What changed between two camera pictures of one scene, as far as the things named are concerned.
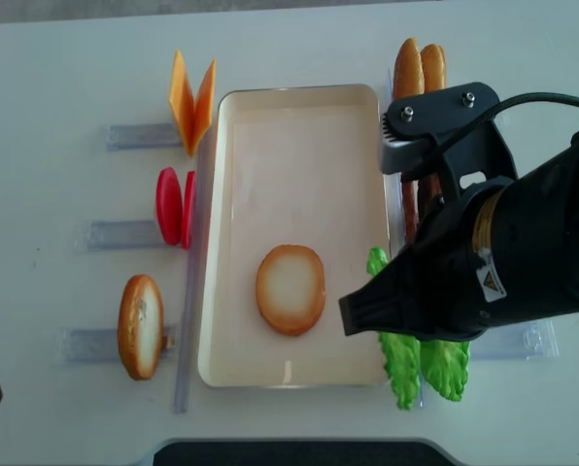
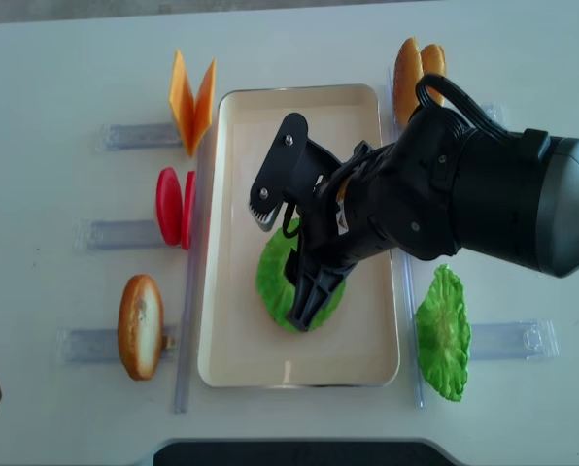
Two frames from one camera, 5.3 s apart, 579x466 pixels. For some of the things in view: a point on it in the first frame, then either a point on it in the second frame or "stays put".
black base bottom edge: [299, 452] stays put
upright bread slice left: [141, 327] stays put
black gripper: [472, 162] → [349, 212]
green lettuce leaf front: [400, 353] → [275, 291]
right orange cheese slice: [203, 104] stays put
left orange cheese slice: [183, 103] stays put
